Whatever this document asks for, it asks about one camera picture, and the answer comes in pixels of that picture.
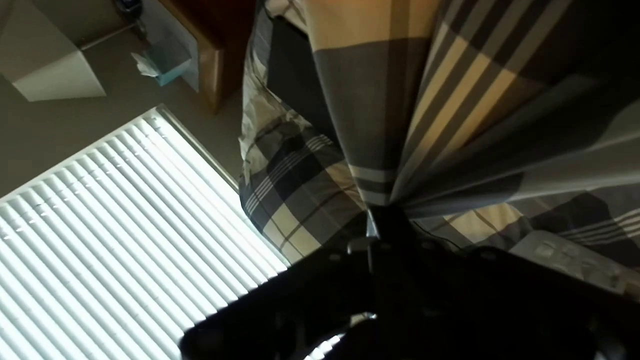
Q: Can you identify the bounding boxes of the large plaid pillow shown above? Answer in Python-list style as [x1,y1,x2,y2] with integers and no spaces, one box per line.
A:
[235,0,371,266]

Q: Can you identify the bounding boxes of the wooden nightstand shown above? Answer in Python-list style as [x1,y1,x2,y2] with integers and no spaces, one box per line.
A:
[138,0,260,115]

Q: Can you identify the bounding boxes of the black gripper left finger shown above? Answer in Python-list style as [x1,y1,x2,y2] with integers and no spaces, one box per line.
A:
[177,207,395,360]

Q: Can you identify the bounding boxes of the table lamp with cream shade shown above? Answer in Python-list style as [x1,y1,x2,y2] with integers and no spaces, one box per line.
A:
[0,0,144,104]

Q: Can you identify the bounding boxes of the plaid blue cream duvet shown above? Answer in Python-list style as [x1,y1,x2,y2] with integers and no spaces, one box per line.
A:
[292,0,640,296]

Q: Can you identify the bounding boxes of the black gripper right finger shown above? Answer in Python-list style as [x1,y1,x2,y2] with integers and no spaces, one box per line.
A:
[391,205,605,360]

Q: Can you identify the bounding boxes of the teal tissue box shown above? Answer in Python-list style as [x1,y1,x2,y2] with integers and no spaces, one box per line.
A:
[129,38,196,91]

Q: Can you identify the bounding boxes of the white window blinds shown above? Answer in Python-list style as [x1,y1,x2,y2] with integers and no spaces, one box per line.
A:
[0,104,351,360]

